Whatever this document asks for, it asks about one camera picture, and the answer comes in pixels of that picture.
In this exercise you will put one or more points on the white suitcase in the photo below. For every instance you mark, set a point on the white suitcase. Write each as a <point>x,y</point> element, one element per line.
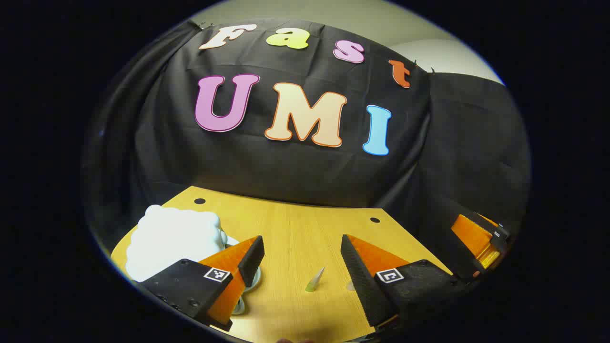
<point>171,238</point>

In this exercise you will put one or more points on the black backdrop cloth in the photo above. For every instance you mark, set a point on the black backdrop cloth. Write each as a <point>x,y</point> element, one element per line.
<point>286,171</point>

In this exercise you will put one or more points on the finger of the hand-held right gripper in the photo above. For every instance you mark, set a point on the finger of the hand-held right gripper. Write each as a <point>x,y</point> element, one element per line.
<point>472,238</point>

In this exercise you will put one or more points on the small lime-capped tube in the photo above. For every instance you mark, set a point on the small lime-capped tube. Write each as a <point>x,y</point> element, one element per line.
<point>312,282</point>

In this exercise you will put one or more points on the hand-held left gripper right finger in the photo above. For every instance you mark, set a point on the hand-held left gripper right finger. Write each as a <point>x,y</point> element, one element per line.
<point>357,276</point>

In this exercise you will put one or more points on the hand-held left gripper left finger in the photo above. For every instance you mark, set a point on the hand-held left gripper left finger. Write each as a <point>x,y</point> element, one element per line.
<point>252,259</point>

